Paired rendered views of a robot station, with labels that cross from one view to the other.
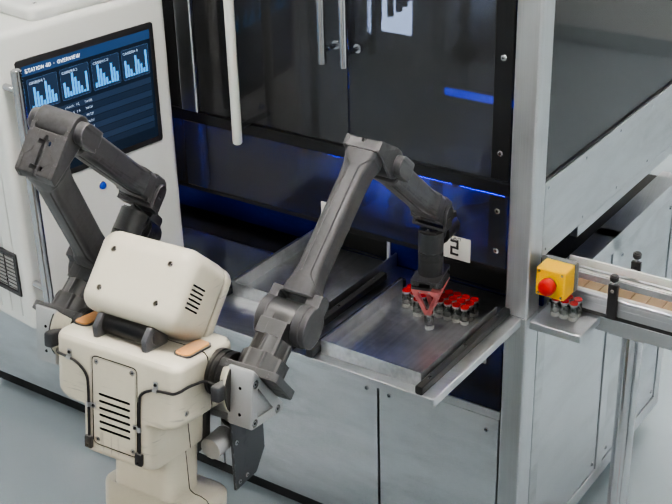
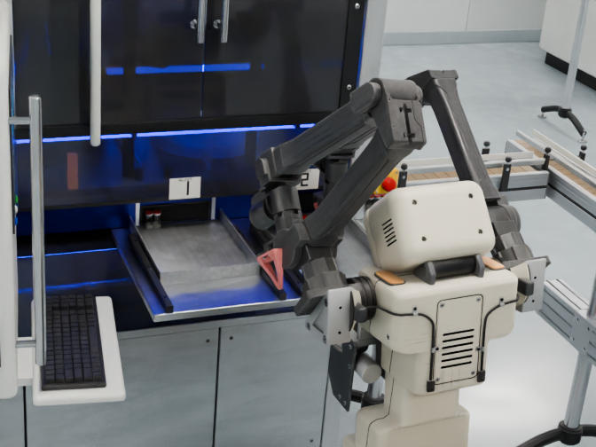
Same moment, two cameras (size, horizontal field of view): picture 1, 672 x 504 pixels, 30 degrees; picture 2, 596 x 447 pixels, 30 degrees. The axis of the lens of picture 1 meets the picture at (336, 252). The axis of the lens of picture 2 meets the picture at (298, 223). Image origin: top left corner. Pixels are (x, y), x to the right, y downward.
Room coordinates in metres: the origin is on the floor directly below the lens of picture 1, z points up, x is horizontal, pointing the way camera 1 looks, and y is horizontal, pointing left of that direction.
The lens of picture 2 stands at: (1.13, 2.12, 2.18)
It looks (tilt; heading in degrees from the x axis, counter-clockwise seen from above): 25 degrees down; 302
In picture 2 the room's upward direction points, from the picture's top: 5 degrees clockwise
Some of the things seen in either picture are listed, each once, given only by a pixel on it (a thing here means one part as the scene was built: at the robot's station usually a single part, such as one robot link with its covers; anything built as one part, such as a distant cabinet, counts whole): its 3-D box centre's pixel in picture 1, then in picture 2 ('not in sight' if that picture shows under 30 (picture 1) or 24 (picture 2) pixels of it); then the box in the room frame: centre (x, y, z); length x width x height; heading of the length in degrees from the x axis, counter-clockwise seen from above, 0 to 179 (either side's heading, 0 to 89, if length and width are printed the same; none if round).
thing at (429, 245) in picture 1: (432, 239); (334, 168); (2.50, -0.21, 1.11); 0.07 x 0.06 x 0.07; 151
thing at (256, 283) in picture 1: (316, 273); (192, 244); (2.76, 0.05, 0.90); 0.34 x 0.26 x 0.04; 145
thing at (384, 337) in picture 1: (410, 329); (328, 251); (2.47, -0.16, 0.90); 0.34 x 0.26 x 0.04; 145
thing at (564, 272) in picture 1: (556, 278); (381, 177); (2.51, -0.50, 0.99); 0.08 x 0.07 x 0.07; 145
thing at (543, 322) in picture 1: (567, 319); not in sight; (2.54, -0.54, 0.87); 0.14 x 0.13 x 0.02; 145
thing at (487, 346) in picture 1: (357, 312); (261, 259); (2.60, -0.05, 0.87); 0.70 x 0.48 x 0.02; 55
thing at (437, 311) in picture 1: (435, 306); not in sight; (2.56, -0.23, 0.90); 0.18 x 0.02 x 0.05; 55
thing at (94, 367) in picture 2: not in sight; (70, 338); (2.75, 0.50, 0.82); 0.40 x 0.14 x 0.02; 137
